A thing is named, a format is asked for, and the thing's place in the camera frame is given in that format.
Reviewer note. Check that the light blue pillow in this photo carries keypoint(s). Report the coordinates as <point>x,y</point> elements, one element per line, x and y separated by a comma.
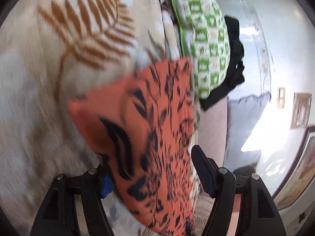
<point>243,120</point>

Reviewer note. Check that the wall electrical box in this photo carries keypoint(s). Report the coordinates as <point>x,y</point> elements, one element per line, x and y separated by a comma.
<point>301,110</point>

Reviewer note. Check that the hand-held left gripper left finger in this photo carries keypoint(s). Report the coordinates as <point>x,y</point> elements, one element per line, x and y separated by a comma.
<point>106,187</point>

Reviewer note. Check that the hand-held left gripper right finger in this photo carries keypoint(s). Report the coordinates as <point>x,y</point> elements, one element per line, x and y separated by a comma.
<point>205,168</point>

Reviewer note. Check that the pink sofa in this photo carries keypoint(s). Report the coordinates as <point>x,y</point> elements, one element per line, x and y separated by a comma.
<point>213,127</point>

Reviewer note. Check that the dark framed painting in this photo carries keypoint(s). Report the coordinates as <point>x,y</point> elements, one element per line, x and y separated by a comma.
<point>301,174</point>

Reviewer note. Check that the orange black floral garment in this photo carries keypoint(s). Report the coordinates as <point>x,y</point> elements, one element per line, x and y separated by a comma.
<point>157,132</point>

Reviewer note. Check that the cream leaf print blanket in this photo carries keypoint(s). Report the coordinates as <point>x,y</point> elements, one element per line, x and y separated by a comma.
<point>37,78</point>

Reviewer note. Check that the green checked pillow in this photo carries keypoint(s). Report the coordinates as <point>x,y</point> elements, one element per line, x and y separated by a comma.
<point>204,41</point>

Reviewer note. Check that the beige wall switch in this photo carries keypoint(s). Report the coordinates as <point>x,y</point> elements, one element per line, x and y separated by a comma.
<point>281,97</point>

